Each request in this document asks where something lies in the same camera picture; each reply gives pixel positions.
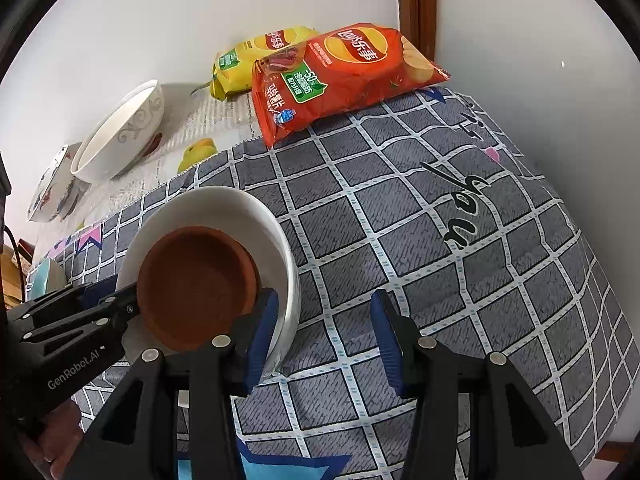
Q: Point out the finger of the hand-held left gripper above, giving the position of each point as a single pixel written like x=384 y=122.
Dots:
x=95 y=294
x=120 y=312

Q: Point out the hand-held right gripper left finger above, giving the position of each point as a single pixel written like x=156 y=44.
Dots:
x=262 y=340

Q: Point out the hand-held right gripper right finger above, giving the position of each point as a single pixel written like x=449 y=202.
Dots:
x=387 y=345

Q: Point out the teal plate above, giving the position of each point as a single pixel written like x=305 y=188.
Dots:
x=45 y=280

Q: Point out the plain white bowl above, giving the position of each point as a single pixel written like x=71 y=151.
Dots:
x=210 y=207

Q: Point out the person's left hand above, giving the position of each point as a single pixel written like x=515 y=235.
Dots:
x=62 y=430

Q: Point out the grey checked cloth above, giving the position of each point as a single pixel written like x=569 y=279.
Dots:
x=425 y=240

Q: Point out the blue patterned white bowl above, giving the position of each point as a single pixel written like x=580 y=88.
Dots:
x=52 y=185

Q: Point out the large white printed bowl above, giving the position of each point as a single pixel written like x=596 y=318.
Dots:
x=125 y=130

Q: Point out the white printed tablecloth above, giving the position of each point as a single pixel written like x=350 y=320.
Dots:
x=215 y=120

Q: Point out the yellow chip bag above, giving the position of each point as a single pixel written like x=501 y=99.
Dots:
x=237 y=67

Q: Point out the red chip bag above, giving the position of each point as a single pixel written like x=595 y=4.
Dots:
x=340 y=75

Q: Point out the brown wooden door frame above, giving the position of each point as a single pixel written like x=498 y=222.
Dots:
x=415 y=5

